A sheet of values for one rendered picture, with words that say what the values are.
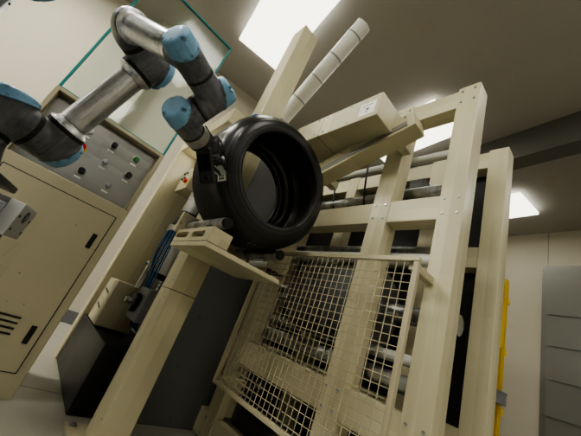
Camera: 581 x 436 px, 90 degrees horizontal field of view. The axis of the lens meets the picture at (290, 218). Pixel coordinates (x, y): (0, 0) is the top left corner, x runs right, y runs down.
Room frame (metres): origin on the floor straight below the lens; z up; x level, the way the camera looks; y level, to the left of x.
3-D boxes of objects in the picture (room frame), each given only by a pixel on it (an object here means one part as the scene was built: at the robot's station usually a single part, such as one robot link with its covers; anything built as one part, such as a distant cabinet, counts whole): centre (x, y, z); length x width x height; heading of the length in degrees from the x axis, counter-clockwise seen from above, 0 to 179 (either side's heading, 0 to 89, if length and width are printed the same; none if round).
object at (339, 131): (1.35, -0.12, 1.71); 0.61 x 0.25 x 0.15; 36
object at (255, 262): (1.67, 0.02, 1.05); 0.20 x 0.15 x 0.30; 36
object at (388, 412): (1.28, -0.20, 0.65); 0.90 x 0.02 x 0.70; 36
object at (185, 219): (1.42, 0.30, 0.90); 0.40 x 0.03 x 0.10; 126
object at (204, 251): (1.27, 0.20, 0.80); 0.37 x 0.36 x 0.02; 126
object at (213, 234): (1.19, 0.31, 0.84); 0.36 x 0.09 x 0.06; 36
